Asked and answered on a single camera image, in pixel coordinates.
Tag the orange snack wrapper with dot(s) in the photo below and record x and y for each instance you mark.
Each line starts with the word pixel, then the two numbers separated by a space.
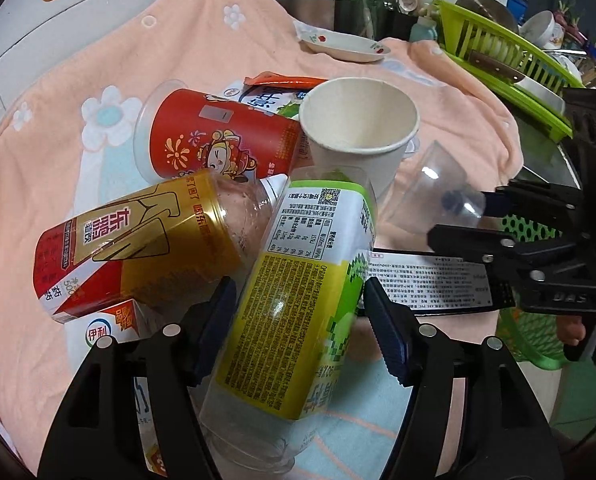
pixel 278 79

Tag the green plastic dish rack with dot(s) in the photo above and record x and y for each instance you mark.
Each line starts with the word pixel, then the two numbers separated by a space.
pixel 478 35

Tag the teal bottle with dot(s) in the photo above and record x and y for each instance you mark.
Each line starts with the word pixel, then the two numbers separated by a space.
pixel 423 30

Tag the black box with white label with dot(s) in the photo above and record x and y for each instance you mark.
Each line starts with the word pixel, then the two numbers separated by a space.
pixel 428 280

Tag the peach flower-print towel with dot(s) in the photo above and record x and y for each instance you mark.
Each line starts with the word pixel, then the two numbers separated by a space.
pixel 78 185

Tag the white paper cup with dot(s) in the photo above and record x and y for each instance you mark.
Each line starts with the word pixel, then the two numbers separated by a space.
pixel 358 115

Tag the red cartoon-print plastic cup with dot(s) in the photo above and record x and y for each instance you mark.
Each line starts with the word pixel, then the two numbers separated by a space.
pixel 218 130

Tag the metal pot lid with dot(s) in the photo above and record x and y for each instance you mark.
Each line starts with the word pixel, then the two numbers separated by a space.
pixel 485 7

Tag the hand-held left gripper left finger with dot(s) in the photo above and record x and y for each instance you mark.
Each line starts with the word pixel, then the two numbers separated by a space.
pixel 213 332

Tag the white floral bowl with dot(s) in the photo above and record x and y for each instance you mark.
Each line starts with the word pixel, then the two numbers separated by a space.
pixel 545 30

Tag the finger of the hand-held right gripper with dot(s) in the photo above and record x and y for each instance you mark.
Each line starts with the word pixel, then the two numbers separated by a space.
pixel 498 204
pixel 468 242

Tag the clear plastic cup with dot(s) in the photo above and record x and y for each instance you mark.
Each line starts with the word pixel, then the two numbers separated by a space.
pixel 428 180

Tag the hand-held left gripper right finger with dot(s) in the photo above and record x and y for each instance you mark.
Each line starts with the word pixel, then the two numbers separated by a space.
pixel 388 332

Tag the white and blue milk carton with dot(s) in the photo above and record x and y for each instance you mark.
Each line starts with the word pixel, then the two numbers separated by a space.
pixel 263 100

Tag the green plastic basket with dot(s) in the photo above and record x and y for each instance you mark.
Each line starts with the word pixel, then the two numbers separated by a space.
pixel 528 332

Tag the person's right hand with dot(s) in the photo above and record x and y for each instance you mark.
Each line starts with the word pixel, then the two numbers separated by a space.
pixel 572 331

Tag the white dish with red flowers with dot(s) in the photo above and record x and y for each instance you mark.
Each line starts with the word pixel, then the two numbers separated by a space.
pixel 338 45

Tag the small carton with red label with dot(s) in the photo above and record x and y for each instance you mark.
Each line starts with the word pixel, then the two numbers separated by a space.
pixel 103 330

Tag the metal sink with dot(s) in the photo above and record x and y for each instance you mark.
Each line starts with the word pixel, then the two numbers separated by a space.
pixel 308 10

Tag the blue container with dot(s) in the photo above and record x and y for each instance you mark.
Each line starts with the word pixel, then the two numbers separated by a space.
pixel 517 4

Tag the gold and red drink bottle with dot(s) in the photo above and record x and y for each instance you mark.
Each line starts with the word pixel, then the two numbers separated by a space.
pixel 143 240

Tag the clear bottle with green label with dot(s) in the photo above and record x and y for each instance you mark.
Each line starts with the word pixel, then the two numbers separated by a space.
pixel 288 310

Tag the green glass jar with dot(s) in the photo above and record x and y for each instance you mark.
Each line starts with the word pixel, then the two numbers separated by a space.
pixel 370 10

